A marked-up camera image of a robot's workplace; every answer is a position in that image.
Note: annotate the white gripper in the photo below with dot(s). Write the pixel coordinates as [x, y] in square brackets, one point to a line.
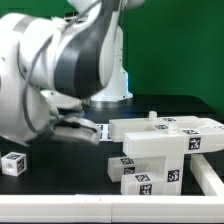
[74, 129]

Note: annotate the white long side bar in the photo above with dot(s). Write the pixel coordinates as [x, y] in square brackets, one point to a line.
[164, 143]
[118, 127]

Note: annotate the white chair seat part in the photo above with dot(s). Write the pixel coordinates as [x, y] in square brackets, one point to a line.
[173, 166]

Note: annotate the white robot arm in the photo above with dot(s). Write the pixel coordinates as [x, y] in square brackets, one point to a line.
[74, 58]

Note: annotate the white flat chair back panel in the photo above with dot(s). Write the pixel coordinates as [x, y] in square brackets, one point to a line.
[104, 136]

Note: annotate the white cube nut far left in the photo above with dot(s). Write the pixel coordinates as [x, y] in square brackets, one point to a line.
[14, 164]

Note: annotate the white L-shaped border fence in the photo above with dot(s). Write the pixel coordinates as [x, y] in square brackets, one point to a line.
[208, 208]

